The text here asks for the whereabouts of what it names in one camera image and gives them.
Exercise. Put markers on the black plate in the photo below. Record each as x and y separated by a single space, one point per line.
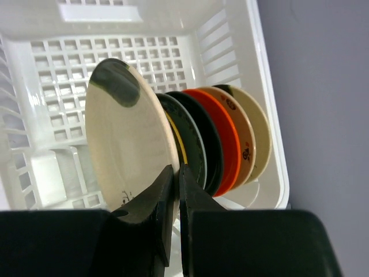
210 138

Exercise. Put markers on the white plastic dish rack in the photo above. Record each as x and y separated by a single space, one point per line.
48 52

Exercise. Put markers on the tan flower plate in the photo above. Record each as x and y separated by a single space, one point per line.
244 130

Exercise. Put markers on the lime green plate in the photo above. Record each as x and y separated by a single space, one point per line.
178 141

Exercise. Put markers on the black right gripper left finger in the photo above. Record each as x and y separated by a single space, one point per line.
148 217

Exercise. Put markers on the yellow patterned plate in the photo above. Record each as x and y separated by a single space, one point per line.
165 101

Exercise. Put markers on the beige plate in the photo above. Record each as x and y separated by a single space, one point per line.
260 124

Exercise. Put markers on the cream plate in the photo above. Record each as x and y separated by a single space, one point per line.
129 138

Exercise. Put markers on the orange plate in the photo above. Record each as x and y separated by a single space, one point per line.
228 135

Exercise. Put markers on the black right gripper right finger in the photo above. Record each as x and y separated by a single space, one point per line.
196 209

